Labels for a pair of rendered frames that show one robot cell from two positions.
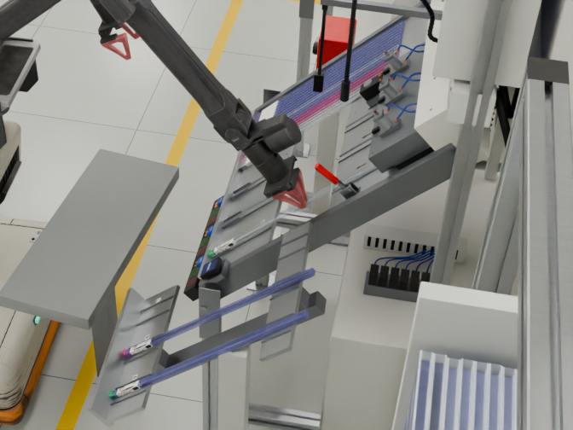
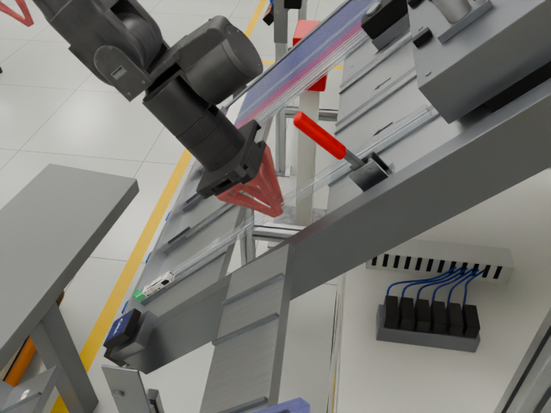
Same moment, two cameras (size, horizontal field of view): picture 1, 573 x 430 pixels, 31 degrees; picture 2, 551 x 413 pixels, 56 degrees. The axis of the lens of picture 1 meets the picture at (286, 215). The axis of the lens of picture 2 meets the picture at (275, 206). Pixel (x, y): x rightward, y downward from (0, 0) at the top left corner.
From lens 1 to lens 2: 168 cm
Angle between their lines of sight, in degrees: 2
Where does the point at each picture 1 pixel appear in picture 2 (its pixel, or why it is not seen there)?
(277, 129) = (207, 45)
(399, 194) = (500, 167)
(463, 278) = (513, 306)
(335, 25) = (309, 26)
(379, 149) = (448, 62)
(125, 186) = (67, 203)
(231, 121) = (102, 29)
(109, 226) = (33, 255)
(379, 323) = (408, 392)
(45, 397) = not seen: outside the picture
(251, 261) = (188, 316)
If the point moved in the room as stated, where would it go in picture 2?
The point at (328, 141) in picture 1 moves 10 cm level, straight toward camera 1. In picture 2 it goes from (307, 153) to (307, 171)
